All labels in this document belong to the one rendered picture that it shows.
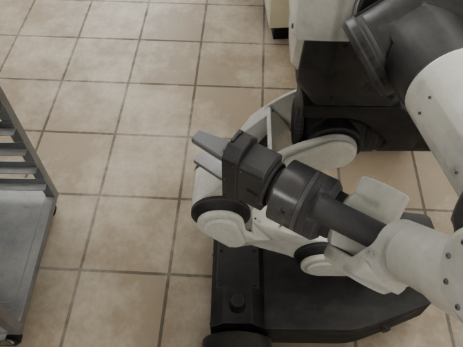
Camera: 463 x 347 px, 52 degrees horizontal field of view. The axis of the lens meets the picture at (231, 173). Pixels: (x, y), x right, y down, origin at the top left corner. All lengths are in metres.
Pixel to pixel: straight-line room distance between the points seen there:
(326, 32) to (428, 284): 0.34
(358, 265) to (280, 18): 1.83
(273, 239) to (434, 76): 0.88
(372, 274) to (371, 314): 0.89
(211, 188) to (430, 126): 0.71
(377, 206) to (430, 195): 1.32
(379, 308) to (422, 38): 1.06
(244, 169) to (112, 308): 1.08
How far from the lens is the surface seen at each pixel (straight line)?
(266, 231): 1.24
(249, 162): 0.62
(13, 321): 1.49
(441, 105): 0.45
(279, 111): 1.04
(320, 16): 0.65
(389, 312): 1.47
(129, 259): 1.68
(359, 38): 0.52
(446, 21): 0.51
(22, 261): 1.61
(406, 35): 0.51
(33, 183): 1.65
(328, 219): 0.57
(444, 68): 0.46
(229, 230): 1.13
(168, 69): 2.24
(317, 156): 0.92
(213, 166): 0.69
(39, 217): 1.67
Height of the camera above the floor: 1.49
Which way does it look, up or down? 54 degrees down
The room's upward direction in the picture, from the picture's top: straight up
